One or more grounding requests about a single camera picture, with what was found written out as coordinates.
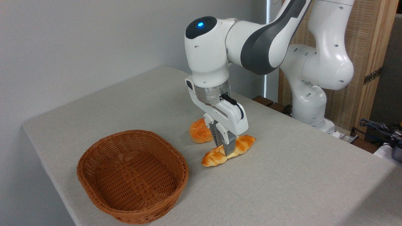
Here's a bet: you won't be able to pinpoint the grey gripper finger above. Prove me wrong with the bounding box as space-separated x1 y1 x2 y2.
203 113 221 148
216 122 237 157

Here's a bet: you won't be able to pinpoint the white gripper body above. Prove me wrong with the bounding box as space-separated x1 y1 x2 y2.
185 75 249 137

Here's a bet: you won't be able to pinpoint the long braided bread loaf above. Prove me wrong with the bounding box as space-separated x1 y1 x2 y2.
201 134 257 168

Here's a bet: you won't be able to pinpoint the round knotted bread roll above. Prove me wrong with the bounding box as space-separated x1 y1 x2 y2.
189 118 215 144

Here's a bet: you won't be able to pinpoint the brown woven wicker basket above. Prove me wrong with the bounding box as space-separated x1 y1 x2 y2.
77 129 189 225

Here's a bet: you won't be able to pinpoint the white power strip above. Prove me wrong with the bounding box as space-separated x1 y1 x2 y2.
332 126 359 144

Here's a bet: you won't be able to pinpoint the metal screen hinge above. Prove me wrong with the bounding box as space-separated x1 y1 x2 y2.
363 67 383 86

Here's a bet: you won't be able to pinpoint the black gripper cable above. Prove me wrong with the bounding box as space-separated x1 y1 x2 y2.
220 93 245 121

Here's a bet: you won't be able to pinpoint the tangled dark cables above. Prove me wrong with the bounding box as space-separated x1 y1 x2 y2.
350 118 402 148

